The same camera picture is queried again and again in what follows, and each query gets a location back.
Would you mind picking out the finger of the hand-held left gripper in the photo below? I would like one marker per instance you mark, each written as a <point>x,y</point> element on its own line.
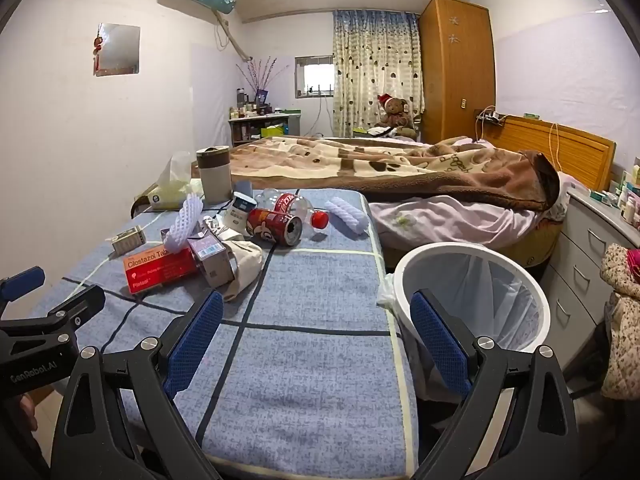
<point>22,280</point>
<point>75,305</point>

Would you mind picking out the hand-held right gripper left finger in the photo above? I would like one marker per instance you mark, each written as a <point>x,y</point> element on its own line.
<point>195,340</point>

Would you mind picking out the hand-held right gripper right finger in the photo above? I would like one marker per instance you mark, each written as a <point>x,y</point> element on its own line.
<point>440,340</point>

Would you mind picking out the red medicine box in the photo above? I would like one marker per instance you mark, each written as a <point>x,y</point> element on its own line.
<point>155,270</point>

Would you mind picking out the small purple box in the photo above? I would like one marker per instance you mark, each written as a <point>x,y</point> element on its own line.
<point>212,260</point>

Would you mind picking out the small beige box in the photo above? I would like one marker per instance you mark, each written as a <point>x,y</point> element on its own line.
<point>127,240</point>

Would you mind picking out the white trash bin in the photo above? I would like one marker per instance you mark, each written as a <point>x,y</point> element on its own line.
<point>435,250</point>

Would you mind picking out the beige paper bag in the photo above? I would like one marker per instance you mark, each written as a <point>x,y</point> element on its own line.
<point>245,265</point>

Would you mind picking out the pale foam fruit net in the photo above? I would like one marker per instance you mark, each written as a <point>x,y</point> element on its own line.
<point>347,215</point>
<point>182,225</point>

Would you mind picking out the red soda can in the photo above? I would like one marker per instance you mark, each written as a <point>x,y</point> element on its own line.
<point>267,225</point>

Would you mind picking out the white and blue cup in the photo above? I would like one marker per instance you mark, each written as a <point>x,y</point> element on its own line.
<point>240,210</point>

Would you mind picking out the clear plastic bottle red cap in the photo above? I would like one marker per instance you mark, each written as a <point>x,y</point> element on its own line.
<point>295,205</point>

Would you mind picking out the blue checkered mat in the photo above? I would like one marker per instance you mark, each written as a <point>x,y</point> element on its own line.
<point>310,310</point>

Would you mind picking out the pink bed sheet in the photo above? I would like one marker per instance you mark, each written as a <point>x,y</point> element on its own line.
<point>450,220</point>

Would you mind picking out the tissue pack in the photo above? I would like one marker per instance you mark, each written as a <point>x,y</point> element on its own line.
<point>170,195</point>

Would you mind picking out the grey drawer cabinet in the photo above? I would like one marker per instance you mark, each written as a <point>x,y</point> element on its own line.
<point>575,260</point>

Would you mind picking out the dark glasses case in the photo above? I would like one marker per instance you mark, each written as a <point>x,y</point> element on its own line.
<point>244,186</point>

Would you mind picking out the white thermos cup brown lid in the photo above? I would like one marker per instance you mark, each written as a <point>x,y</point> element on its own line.
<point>215,175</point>

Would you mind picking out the floral quilted jacket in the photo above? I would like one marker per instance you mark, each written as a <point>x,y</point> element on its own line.
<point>622,320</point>

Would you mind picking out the brown printed blanket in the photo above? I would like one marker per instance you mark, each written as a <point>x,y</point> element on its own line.
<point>350,160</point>

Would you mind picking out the pink striped cloth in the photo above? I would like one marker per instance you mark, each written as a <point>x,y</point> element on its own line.
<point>634,262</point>

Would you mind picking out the green box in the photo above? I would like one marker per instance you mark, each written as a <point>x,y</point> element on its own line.
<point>272,132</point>

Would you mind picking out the cluttered white desk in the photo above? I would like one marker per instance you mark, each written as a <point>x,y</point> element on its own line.
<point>255,122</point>

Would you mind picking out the power strip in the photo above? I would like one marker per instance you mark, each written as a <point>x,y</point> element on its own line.
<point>492,116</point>

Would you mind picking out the group of medicine bottles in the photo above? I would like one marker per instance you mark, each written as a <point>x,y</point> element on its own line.
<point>625,200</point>

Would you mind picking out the wooden bed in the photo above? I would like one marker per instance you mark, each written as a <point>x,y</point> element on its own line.
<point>575,150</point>

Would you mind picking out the brown teddy bear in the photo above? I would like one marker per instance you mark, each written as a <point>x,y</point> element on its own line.
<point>395,110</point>

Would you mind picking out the red hanging ornament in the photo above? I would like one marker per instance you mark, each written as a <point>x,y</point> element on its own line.
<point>96,55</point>

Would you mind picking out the wooden wardrobe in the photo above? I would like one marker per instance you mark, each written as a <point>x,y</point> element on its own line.
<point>455,75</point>

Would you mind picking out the purple branch decoration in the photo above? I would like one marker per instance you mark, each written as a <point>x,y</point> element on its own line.
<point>260,75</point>

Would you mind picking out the patterned curtain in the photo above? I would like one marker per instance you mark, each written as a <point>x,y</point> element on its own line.
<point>370,70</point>

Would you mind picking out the small window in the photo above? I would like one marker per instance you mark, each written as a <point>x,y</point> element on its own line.
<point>315,77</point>

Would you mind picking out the air conditioner pipe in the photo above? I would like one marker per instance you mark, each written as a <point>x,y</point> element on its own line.
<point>235,40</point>

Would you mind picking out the shiny wall mirror sheet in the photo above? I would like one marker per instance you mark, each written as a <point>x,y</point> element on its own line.
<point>120,50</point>

